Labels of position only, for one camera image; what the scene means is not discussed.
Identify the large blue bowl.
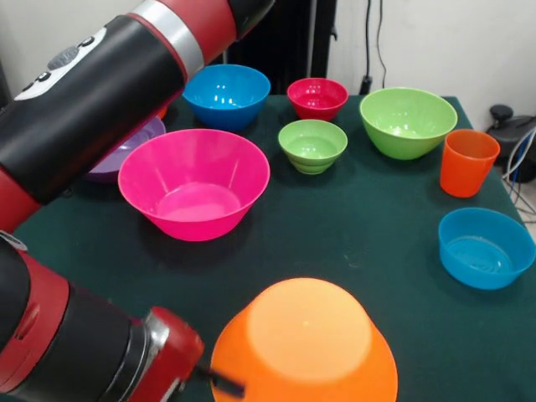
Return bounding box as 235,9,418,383
182,63,272,132

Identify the large green bowl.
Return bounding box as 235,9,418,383
359,86,459,161

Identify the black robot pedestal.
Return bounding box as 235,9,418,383
221,0,338,95

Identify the small crimson bowl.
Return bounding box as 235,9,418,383
286,77,349,122

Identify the large orange bowl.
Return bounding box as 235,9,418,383
209,277,399,402

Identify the large pink bowl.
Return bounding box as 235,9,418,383
117,128,271,243

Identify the thick black cable with plug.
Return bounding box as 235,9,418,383
358,0,374,95

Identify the dark green table cloth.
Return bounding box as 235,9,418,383
0,91,536,402

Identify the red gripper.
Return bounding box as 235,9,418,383
144,306,246,402

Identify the thin black cable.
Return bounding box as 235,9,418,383
376,0,387,83

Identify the tangle of floor cables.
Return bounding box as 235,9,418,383
500,125,536,227

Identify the purple bowl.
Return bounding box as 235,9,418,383
83,116,168,184

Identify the small shallow blue bowl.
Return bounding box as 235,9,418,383
437,208,536,291

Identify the small green bowl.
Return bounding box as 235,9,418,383
277,119,348,175

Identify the orange cup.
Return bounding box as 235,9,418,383
439,128,502,198

